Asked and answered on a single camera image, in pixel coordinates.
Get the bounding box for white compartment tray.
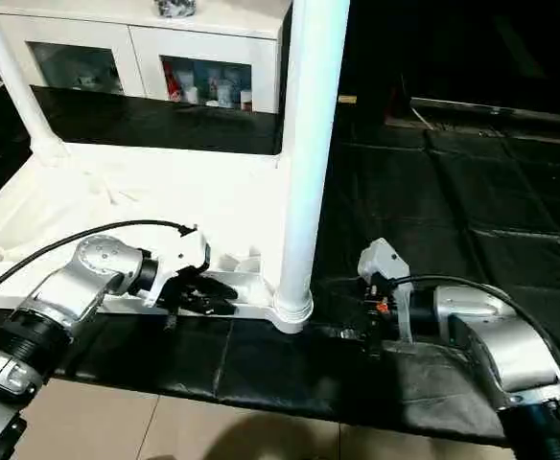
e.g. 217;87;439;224
0;142;316;334

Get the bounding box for white plastic table leg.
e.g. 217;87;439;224
0;0;70;159
272;0;351;329

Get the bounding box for black work mat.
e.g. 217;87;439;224
0;84;560;447

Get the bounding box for long black bar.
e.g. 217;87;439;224
409;96;560;126

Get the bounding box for white glass-door cabinet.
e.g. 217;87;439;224
0;0;292;116

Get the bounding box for silver crumpled object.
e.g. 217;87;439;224
155;0;198;19

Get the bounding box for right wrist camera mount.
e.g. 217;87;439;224
357;238;415;341

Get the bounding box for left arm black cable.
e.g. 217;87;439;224
0;220;198;308

